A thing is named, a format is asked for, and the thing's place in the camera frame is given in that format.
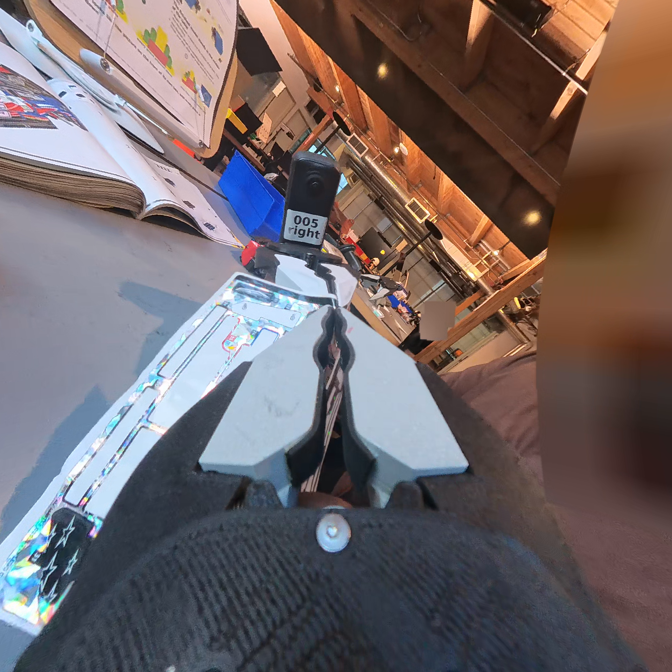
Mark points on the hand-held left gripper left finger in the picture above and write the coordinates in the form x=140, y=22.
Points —
x=252, y=414

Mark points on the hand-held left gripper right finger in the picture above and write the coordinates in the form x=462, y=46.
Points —
x=409, y=420

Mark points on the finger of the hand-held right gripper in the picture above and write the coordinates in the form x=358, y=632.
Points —
x=299, y=278
x=346, y=286

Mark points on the holographic sticker sheet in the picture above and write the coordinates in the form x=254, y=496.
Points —
x=199, y=346

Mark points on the background workbench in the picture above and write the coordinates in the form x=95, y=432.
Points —
x=383, y=320

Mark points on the blue plastic bin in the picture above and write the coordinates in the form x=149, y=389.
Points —
x=246, y=194

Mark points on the yellow box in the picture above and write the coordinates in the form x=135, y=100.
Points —
x=236, y=119

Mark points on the wooden board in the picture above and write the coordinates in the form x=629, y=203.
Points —
x=223, y=115

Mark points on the printed instruction sheet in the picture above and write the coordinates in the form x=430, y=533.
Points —
x=173, y=63

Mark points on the open instruction booklet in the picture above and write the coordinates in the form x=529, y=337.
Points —
x=63, y=141

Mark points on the metal ceiling duct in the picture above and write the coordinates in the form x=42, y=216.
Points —
x=388, y=183

